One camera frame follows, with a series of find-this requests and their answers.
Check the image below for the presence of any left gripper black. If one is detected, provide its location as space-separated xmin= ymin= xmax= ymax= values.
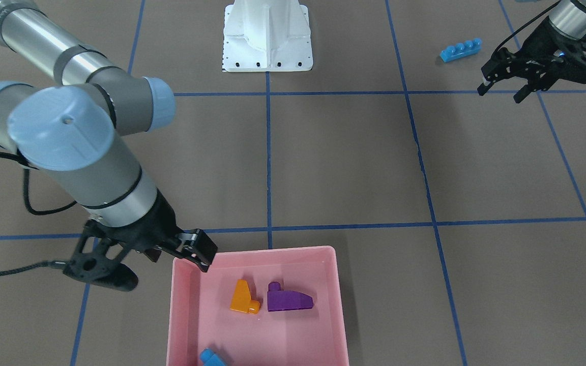
xmin=477 ymin=19 xmax=586 ymax=104

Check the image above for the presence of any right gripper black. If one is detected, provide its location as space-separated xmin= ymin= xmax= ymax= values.
xmin=102 ymin=191 xmax=218 ymax=273

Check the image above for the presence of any orange block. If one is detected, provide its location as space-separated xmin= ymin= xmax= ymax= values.
xmin=229 ymin=280 xmax=260 ymax=315

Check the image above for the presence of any long blue block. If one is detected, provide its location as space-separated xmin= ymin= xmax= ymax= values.
xmin=439 ymin=38 xmax=482 ymax=63

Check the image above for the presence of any purple block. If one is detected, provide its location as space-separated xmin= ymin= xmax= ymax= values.
xmin=267 ymin=281 xmax=314 ymax=312

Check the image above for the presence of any small blue block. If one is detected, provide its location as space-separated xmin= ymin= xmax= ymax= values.
xmin=199 ymin=348 xmax=226 ymax=366

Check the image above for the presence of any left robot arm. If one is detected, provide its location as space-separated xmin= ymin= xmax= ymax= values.
xmin=477 ymin=1 xmax=586 ymax=103

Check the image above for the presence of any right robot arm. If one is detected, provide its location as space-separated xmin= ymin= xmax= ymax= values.
xmin=0 ymin=1 xmax=218 ymax=281

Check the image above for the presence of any pink plastic box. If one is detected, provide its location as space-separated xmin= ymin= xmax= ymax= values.
xmin=166 ymin=246 xmax=349 ymax=365

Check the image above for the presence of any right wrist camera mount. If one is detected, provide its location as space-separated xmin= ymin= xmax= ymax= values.
xmin=62 ymin=220 xmax=139 ymax=292

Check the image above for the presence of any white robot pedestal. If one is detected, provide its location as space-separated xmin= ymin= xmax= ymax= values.
xmin=222 ymin=1 xmax=314 ymax=73

